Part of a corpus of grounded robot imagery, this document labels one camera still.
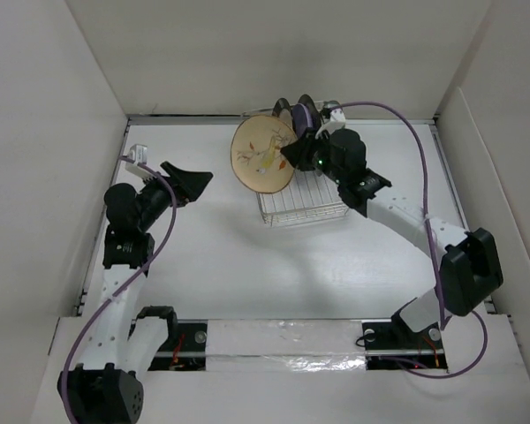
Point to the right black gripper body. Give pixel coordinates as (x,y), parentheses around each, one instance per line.
(321,157)

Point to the black mosaic rimmed plate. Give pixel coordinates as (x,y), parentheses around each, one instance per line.
(283,110)

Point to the tan floral round plate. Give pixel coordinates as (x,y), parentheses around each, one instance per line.
(256,158)

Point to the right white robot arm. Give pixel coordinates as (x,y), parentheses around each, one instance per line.
(467,261)

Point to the purple plastic plate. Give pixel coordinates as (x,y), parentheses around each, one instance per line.
(302,119)

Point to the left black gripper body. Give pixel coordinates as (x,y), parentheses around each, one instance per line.
(155,199)

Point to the teal round plate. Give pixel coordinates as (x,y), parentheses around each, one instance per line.
(330,105)

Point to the brown rimmed cream plate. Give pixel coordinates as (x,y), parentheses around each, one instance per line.
(314,113)

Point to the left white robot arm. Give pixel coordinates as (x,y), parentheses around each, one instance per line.
(101,378)

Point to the metal wire dish rack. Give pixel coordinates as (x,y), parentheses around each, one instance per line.
(309,197)

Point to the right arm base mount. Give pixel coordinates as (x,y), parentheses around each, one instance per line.
(385,349)

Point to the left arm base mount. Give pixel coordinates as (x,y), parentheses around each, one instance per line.
(186,351)

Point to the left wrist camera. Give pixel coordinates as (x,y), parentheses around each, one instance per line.
(136,159)

